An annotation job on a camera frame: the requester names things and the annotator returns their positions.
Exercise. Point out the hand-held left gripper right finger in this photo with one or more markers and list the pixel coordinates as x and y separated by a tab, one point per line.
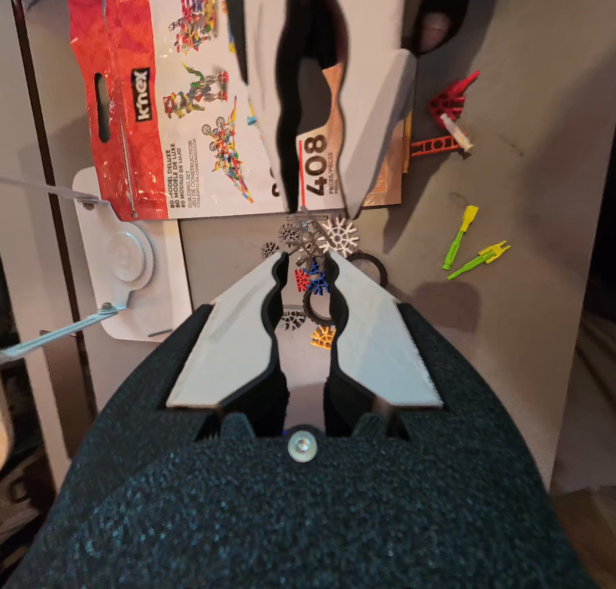
385	358

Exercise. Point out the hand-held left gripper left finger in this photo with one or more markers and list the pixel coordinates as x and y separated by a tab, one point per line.
221	358

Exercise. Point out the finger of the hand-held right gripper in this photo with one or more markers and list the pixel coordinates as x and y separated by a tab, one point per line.
262	45
375	69

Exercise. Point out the lime green rod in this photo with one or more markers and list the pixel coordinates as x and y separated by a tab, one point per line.
467	267
453	250

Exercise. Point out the yellow fan connector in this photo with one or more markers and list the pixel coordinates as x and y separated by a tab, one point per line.
322	338

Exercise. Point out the black pen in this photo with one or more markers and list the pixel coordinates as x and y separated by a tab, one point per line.
159	333

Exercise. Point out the grey fan connector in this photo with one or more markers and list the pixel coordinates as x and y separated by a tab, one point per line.
293	320

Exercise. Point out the black toy tire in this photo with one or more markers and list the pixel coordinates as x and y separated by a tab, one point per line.
308	310
380	269

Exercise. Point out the blue snowflake connector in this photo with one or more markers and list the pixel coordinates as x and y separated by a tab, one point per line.
316	266
320	285

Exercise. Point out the red connector on white rod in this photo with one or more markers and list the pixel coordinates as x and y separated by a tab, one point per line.
457	134

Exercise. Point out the red fan connector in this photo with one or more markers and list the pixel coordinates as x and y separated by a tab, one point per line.
301	280

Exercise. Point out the dark grey snowflake connector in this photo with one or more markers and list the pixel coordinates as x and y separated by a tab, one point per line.
288	234
270	250

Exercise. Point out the white snowflake connector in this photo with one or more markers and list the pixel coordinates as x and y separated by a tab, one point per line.
339	245

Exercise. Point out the white document stand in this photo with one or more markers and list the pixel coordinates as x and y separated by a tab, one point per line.
96	242

